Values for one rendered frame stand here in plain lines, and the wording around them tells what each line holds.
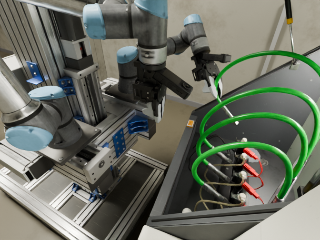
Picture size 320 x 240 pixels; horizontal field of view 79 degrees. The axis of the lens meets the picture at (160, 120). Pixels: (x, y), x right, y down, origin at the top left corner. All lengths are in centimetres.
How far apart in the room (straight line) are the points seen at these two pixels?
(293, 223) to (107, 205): 139
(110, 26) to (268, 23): 202
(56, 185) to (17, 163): 86
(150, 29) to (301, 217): 46
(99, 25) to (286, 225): 53
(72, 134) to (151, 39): 54
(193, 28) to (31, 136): 70
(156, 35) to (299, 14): 197
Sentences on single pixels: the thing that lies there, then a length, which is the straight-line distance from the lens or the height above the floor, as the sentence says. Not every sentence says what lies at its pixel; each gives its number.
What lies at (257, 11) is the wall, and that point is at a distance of 237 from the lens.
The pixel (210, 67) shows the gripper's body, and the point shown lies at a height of 130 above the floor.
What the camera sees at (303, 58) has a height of 142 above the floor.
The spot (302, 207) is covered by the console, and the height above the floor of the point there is 132.
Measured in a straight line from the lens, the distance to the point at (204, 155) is 52.
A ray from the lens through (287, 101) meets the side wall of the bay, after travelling 107.
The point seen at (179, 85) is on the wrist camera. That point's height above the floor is 137.
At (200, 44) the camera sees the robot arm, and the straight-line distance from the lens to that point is 87.
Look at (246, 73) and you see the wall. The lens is 254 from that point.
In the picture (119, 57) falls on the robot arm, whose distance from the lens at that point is 111.
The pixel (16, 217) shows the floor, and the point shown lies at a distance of 214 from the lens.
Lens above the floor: 162
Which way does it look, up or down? 38 degrees down
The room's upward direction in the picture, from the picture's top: straight up
